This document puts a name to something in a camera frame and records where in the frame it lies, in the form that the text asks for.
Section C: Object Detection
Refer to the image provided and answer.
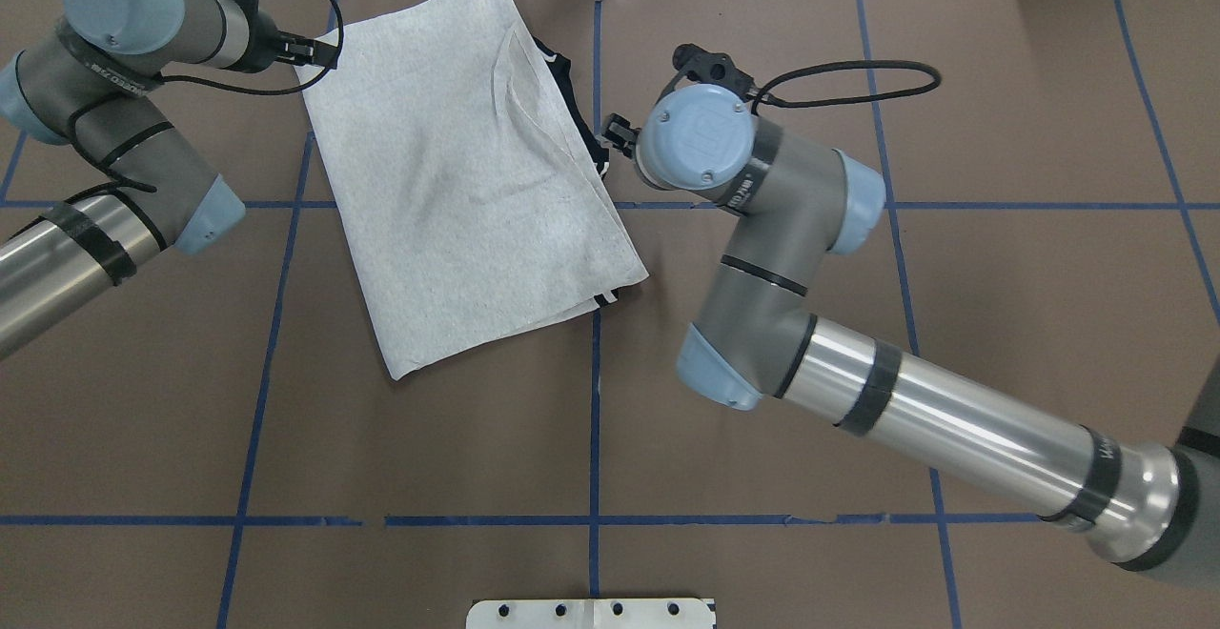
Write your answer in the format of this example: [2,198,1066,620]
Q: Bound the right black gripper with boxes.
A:
[597,112,643,172]

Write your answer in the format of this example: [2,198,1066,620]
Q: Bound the grey cartoon print t-shirt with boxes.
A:
[303,0,648,380]

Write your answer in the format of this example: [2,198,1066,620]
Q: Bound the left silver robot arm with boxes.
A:
[1,0,343,356]

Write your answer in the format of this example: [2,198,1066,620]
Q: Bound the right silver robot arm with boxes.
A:
[597,85,1218,589]

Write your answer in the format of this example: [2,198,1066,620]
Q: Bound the blue tape grid lines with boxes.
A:
[2,0,1218,628]

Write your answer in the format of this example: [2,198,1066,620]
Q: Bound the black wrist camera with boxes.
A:
[672,43,756,102]

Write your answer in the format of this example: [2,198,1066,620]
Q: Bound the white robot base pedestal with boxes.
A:
[465,599,719,628]

